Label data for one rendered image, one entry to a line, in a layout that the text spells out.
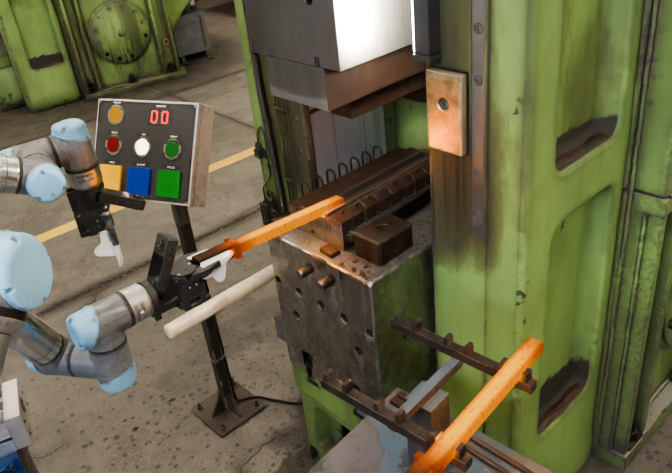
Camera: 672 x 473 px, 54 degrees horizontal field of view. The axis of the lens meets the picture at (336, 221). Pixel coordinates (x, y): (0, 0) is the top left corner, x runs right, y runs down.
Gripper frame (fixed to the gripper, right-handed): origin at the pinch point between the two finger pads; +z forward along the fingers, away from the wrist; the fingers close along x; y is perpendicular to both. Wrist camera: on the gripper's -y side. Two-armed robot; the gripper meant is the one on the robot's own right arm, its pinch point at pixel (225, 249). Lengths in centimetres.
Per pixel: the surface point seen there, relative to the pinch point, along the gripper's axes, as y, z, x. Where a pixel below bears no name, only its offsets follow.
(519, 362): 10, 19, 62
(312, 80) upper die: -31.3, 26.3, 4.1
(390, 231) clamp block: 4.1, 33.1, 17.9
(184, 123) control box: -14, 20, -44
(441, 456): 11, -6, 64
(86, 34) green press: 33, 166, -459
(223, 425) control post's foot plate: 98, 15, -52
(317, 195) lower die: 3.4, 34.9, -9.4
